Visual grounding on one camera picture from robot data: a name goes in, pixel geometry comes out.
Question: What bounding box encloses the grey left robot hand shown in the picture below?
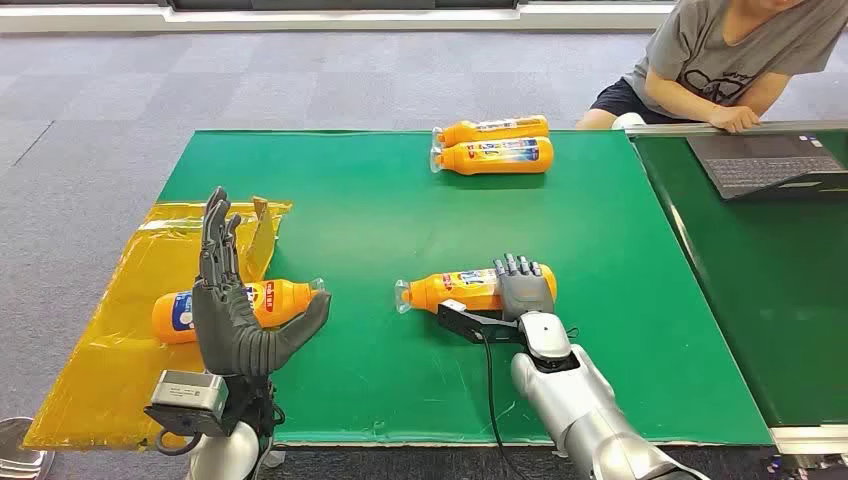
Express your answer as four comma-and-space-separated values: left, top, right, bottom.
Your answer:
191, 186, 333, 380

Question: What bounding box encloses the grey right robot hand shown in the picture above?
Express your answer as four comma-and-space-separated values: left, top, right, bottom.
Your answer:
492, 252, 556, 323

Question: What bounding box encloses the orange detergent bottle clear cap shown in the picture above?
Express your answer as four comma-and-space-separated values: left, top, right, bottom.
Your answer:
428, 136, 556, 178
394, 263, 559, 316
431, 115, 551, 149

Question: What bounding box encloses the orange Tide detergent bottle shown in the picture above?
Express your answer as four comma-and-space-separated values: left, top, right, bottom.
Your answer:
150, 277, 327, 346

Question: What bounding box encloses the yellow plastic sheet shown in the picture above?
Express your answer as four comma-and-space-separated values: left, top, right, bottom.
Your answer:
22, 195, 293, 454

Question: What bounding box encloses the large green table mat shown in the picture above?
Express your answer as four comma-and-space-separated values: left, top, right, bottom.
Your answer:
156, 128, 776, 447

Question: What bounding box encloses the dark green side table surface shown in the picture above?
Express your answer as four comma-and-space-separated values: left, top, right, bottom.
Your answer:
631, 129, 848, 429

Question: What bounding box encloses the round silver metal base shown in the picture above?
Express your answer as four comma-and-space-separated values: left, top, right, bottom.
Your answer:
0, 416, 56, 480

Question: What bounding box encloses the dark grey laptop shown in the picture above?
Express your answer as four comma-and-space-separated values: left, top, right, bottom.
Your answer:
686, 132, 848, 202

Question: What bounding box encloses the person's hand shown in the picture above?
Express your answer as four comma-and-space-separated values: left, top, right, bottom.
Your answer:
708, 104, 762, 134

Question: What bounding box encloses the person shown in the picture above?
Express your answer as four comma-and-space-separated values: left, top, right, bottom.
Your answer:
574, 0, 848, 134

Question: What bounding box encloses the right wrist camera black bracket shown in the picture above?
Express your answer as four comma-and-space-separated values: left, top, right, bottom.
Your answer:
435, 298, 526, 346

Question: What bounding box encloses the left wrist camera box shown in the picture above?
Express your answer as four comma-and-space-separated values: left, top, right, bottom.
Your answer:
143, 369, 234, 439

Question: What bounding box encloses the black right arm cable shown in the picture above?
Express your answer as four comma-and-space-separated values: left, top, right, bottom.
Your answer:
481, 333, 513, 480

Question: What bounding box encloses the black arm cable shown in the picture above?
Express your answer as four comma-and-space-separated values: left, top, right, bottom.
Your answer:
481, 333, 513, 480
154, 427, 203, 458

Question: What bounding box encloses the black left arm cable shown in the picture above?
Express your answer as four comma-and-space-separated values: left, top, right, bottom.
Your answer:
154, 427, 203, 458

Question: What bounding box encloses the aluminium table corner rail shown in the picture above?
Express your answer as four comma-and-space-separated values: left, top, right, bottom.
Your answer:
769, 425, 848, 457

